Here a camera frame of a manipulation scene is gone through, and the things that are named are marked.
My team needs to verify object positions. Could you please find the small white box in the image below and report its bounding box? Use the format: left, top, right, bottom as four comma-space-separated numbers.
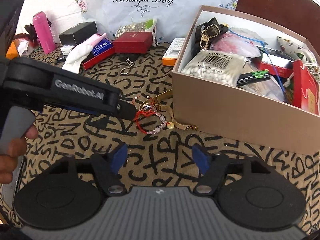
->
60, 45, 75, 56

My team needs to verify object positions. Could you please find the white tissue pack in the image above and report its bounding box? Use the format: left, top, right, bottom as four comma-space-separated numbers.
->
14, 39, 33, 56

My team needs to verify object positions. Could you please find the letter patterned table cloth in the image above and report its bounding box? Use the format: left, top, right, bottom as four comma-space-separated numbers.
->
20, 43, 319, 234

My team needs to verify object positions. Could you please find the dark brown leather pouch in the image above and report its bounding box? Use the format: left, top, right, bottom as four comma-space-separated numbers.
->
191, 17, 229, 56

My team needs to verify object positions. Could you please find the blue card box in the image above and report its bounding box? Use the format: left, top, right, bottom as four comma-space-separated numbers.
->
92, 38, 113, 56

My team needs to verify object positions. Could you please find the cotton swab bag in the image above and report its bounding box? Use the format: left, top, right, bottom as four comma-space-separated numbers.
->
181, 50, 249, 87

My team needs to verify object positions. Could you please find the black cardboard box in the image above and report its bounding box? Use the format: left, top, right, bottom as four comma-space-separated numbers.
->
59, 22, 98, 46

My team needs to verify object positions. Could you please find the black pen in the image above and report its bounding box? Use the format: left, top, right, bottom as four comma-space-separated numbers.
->
55, 56, 67, 63

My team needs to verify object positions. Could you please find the person left hand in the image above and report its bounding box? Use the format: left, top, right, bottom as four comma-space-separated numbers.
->
0, 125, 39, 184

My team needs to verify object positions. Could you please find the red string bead bracelet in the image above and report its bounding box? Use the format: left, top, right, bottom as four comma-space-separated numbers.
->
131, 96, 175, 136

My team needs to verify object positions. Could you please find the pink thermos bottle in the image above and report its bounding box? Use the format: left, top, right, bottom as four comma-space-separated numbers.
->
33, 11, 56, 54

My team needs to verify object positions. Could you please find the metal hook carabiner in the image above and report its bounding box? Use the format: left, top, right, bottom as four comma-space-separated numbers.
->
120, 57, 135, 75

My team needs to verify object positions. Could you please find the red gift box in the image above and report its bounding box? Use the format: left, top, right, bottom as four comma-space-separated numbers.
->
113, 32, 153, 54

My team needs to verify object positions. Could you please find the floral Beautiful Day plastic bag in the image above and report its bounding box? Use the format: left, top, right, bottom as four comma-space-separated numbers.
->
75, 0, 238, 44

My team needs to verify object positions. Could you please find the christmas print drawstring pouch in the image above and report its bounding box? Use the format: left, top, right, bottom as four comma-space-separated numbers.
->
277, 36, 319, 84

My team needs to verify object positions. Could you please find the red tray lid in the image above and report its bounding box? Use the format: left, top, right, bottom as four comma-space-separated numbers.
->
81, 46, 116, 70

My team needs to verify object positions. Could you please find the white pink rubber glove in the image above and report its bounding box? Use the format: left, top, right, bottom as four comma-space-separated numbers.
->
62, 33, 106, 74

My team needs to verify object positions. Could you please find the snack packet with green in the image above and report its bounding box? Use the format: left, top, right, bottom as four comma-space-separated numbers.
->
115, 18, 158, 47

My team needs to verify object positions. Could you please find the orange white medicine box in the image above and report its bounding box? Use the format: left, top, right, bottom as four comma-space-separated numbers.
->
162, 38, 185, 67

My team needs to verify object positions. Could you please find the dark brown wooden board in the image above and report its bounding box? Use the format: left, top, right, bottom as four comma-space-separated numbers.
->
236, 0, 319, 51

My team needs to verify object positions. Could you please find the black green marker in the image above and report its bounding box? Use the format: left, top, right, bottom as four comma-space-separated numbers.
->
236, 70, 271, 87

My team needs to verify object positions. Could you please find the beige cardboard storage box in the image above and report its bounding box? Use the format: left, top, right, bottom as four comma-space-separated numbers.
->
172, 5, 319, 155

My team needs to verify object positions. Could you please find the red paper gift bag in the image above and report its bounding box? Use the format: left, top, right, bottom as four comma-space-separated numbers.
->
293, 60, 319, 115

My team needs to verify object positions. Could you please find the blue rimmed zip bag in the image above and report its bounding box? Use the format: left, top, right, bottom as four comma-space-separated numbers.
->
209, 31, 284, 101

